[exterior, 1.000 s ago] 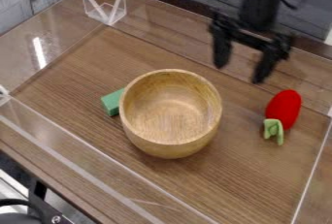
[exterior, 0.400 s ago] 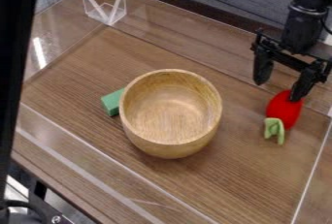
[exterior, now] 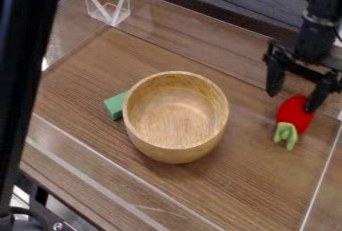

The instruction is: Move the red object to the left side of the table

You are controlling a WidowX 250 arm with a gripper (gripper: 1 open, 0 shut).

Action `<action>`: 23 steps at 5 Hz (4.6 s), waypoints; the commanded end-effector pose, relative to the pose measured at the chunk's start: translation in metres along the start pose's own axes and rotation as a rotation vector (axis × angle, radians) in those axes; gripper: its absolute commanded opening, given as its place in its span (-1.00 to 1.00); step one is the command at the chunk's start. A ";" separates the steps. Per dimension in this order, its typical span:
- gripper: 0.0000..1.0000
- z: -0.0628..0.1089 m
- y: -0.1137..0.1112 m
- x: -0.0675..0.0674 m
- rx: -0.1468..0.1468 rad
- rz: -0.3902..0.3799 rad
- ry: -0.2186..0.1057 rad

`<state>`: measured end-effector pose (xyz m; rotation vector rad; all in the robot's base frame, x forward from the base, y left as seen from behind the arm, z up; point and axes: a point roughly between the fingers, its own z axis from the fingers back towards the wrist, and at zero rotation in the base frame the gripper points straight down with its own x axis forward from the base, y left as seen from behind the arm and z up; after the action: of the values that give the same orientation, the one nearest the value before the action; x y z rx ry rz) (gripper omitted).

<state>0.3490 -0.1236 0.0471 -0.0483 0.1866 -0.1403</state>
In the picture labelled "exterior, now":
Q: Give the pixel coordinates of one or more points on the black table leg bracket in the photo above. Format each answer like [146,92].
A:
[49,220]

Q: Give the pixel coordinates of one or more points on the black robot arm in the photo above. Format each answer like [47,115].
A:
[27,75]

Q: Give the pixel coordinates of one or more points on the green foam block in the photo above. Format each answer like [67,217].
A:
[114,105]

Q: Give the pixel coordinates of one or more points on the wooden bowl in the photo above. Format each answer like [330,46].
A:
[175,114]

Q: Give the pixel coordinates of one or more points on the red plush strawberry green leaves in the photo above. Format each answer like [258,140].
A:
[293,121]

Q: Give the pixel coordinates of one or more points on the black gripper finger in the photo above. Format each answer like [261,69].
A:
[325,87]
[274,79]

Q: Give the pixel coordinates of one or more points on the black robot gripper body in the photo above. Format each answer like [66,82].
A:
[327,69]

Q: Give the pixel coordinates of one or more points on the clear acrylic corner bracket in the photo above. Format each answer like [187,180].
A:
[108,13]

